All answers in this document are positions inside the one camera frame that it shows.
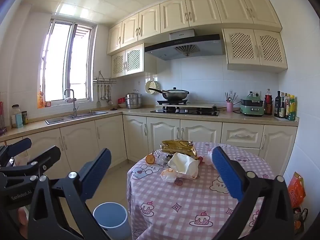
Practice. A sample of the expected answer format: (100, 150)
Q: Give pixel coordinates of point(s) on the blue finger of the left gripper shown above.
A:
(43, 162)
(15, 149)

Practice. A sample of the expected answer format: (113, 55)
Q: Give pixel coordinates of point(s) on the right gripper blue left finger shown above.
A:
(58, 207)

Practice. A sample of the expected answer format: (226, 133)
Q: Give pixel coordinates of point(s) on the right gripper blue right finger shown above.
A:
(275, 217)

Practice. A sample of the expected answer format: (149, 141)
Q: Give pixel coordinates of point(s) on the white paper bag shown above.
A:
(185, 166)

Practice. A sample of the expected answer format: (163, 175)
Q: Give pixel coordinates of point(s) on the gold foil snack bag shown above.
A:
(179, 146)

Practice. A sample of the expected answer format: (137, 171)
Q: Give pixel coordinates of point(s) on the clear plastic bag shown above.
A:
(169, 175)

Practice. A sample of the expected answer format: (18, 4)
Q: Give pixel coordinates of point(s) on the steel kitchen sink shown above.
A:
(57, 120)

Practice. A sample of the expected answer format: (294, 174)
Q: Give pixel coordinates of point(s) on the blue trash bin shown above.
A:
(114, 219)

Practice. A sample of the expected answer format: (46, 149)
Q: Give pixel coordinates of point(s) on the kitchen window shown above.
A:
(66, 62)

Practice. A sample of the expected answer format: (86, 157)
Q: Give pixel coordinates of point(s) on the left human hand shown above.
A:
(22, 215)

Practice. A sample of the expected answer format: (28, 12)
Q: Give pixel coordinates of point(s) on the glass jar on counter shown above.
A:
(16, 116)

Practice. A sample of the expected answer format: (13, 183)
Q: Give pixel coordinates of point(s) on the orange snack bag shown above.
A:
(296, 190)

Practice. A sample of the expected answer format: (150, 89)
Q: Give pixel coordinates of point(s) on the pink checkered tablecloth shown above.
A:
(183, 209)

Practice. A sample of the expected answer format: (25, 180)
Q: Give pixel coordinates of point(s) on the steel sink faucet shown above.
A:
(71, 99)

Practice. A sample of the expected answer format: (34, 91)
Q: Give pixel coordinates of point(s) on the cream lower cabinets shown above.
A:
(131, 136)

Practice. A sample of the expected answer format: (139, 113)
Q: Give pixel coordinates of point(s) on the cream cabinets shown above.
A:
(249, 31)
(131, 136)

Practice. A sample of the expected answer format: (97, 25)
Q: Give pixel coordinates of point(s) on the green yellow bottle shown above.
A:
(292, 108)

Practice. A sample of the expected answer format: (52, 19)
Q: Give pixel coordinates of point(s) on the red bowl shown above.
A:
(122, 102)

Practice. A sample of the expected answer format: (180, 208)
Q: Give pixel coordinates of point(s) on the orange fruit peel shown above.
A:
(150, 158)

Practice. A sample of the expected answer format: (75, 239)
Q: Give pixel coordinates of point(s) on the green electric cooker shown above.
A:
(252, 105)

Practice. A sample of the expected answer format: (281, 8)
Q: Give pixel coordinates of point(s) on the steel steamer pot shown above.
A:
(133, 100)

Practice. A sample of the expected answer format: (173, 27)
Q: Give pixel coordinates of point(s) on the dark soy sauce bottle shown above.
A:
(277, 104)

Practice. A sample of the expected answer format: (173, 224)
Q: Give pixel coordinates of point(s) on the pink utensil holder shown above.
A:
(230, 107)

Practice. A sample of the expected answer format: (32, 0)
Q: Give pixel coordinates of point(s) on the black gas stove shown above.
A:
(186, 108)

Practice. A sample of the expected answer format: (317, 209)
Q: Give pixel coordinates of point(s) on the round cream strainer plate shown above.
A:
(151, 86)

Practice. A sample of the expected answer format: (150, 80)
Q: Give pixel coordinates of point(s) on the black wok with lid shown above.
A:
(172, 94)

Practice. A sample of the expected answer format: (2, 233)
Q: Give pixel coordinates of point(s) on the cream upper cabinets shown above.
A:
(249, 31)

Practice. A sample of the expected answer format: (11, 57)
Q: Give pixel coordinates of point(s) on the grey range hood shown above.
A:
(187, 47)

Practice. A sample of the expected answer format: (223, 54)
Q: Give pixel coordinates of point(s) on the wall utensil rack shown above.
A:
(103, 87)

